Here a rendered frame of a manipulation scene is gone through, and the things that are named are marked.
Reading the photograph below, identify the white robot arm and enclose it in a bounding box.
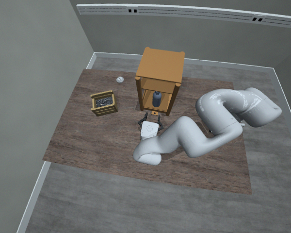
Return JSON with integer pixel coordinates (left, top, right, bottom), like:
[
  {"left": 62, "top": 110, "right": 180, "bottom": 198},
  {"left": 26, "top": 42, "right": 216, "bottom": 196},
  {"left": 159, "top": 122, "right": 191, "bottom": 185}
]
[{"left": 133, "top": 87, "right": 282, "bottom": 166}]

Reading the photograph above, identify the small wooden crate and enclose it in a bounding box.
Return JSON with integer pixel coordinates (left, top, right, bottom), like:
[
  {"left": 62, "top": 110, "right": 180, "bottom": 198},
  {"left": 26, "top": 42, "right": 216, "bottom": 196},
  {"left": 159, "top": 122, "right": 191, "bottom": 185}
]
[{"left": 91, "top": 91, "right": 118, "bottom": 116}]

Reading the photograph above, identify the brown wooden shelving unit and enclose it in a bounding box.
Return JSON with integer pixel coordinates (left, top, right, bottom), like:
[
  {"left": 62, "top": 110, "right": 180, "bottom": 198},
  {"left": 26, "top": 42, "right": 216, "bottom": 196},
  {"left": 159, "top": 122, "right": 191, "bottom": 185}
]
[{"left": 135, "top": 47, "right": 185, "bottom": 116}]

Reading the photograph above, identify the blue-grey cylinder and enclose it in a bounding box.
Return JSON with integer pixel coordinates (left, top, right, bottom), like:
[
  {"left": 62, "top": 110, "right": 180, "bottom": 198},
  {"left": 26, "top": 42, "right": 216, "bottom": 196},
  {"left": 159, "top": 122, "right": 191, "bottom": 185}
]
[{"left": 152, "top": 91, "right": 162, "bottom": 107}]

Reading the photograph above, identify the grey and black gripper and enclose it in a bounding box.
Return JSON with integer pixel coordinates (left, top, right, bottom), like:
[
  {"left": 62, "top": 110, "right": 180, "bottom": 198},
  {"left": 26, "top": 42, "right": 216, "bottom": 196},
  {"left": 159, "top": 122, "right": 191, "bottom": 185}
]
[{"left": 138, "top": 113, "right": 163, "bottom": 138}]

